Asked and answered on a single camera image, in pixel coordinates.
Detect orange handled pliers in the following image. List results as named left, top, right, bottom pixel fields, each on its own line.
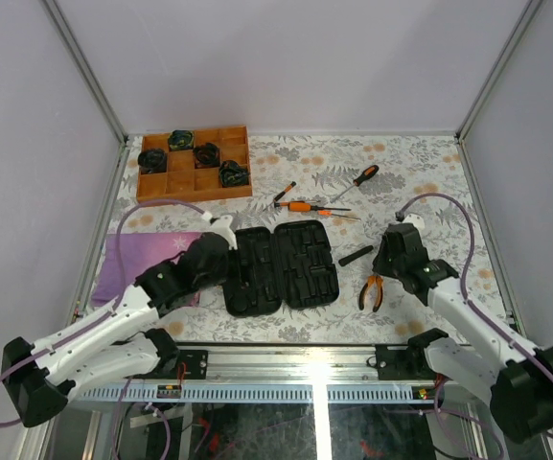
left=357, top=274, right=383, bottom=312

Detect black plastic tool case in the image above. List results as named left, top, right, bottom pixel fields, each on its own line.
left=222, top=219, right=339, bottom=318

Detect black handled steel hammer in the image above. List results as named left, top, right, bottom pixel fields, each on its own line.
left=338, top=245, right=375, bottom=267

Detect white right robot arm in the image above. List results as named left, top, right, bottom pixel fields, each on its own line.
left=374, top=222, right=553, bottom=444

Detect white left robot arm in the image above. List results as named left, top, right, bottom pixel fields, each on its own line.
left=2, top=230, right=238, bottom=427

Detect purple folded cloth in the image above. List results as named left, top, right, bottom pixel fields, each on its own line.
left=90, top=232, right=200, bottom=307

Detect floral patterned table mat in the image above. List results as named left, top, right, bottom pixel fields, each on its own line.
left=77, top=134, right=517, bottom=345

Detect orange wooden compartment tray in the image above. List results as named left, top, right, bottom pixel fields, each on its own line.
left=136, top=126, right=253, bottom=202

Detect thin orange precision screwdriver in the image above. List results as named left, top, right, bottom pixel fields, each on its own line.
left=317, top=209, right=360, bottom=221

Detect large orange black screwdriver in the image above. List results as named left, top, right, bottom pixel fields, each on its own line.
left=330, top=165, right=380, bottom=203

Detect black rolled tape right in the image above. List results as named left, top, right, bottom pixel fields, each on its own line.
left=219, top=160, right=250, bottom=188

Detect black rolled tape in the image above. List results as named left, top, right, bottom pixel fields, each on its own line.
left=167, top=129, right=195, bottom=151
left=137, top=149, right=167, bottom=174
left=219, top=160, right=250, bottom=188
left=193, top=142, right=220, bottom=169

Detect black rolled tape middle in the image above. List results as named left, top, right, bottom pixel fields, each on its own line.
left=193, top=142, right=220, bottom=169

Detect black rolled tape left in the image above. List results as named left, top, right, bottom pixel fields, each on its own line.
left=137, top=149, right=167, bottom=174

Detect small orange black screwdriver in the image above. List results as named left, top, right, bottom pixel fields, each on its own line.
left=272, top=181, right=296, bottom=208

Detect black rolled tape top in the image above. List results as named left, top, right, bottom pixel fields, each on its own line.
left=167, top=129, right=195, bottom=151

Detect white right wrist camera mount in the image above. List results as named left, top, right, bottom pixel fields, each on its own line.
left=395, top=211, right=426, bottom=235

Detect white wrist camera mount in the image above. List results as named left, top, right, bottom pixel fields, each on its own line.
left=395, top=211, right=426, bottom=235
left=201, top=211, right=238, bottom=250

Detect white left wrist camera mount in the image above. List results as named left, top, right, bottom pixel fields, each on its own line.
left=201, top=211, right=238, bottom=250

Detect orange handled utility knife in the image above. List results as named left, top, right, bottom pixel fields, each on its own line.
left=273, top=201, right=349, bottom=213

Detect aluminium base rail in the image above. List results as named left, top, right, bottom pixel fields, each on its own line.
left=70, top=345, right=445, bottom=406

